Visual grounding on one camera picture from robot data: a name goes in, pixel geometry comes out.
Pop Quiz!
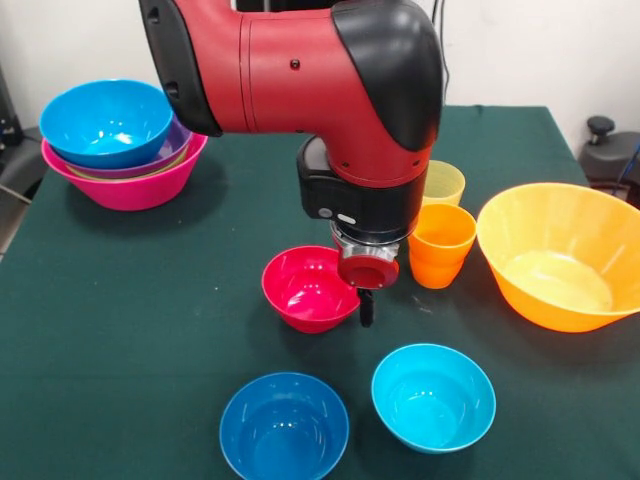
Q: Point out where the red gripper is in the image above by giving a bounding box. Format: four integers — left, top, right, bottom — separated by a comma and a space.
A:
336, 254, 401, 329

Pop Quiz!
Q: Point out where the small red plastic bowl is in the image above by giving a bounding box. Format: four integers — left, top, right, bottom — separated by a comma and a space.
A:
261, 244, 362, 335

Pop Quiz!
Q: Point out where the small dark blue bowl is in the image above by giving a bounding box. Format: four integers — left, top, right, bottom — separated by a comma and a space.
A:
219, 371, 351, 480

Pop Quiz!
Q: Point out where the green plastic bowl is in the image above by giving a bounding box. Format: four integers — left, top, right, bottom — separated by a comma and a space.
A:
67, 147, 191, 181

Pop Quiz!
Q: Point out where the purple plastic bowl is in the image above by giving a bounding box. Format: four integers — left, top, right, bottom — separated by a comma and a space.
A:
62, 117, 195, 180

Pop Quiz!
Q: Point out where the large pink plastic bowl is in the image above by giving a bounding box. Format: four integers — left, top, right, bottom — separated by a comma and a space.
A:
40, 130, 210, 212

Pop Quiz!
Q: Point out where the medium blue plastic bowl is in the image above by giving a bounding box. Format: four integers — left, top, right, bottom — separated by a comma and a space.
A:
39, 78, 175, 170

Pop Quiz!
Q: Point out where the orange plastic cup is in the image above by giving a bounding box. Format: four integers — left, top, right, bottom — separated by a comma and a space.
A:
408, 248, 466, 290
406, 202, 478, 266

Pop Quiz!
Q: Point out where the small light blue bowl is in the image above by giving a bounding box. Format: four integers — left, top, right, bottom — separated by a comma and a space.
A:
370, 342, 498, 455

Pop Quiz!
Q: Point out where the yellow plastic cup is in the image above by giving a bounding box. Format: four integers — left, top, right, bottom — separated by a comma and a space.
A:
422, 159, 467, 207

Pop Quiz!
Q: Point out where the large orange plastic bowl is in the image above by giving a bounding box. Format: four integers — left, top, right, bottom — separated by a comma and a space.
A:
475, 182, 640, 334

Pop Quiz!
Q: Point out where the dark green tablecloth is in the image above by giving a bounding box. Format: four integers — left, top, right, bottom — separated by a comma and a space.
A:
0, 102, 640, 480

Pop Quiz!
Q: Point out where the black equipment box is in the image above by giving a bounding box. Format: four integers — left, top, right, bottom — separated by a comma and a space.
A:
0, 64, 21, 149

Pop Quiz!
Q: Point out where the black wall cable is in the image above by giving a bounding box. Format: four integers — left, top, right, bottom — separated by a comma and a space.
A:
430, 0, 452, 104

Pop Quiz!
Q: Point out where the black pedestal leg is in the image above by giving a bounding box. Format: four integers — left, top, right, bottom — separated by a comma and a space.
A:
578, 115, 640, 189
0, 124, 51, 201

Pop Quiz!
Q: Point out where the blue cable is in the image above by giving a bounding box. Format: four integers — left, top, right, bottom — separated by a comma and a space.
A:
605, 148, 640, 211

